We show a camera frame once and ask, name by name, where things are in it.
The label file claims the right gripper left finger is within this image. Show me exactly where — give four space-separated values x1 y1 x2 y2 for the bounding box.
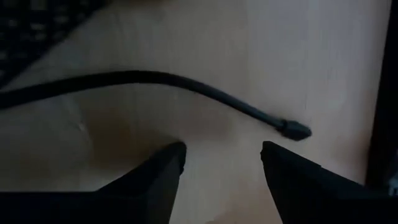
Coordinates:
0 141 187 224

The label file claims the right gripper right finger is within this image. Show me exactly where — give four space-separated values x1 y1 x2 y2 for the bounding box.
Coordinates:
260 141 398 224

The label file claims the black charger cable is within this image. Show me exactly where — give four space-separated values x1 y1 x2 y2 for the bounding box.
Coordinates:
0 70 313 142

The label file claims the grey desk calculator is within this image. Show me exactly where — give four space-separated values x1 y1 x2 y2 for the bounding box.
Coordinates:
0 0 105 90

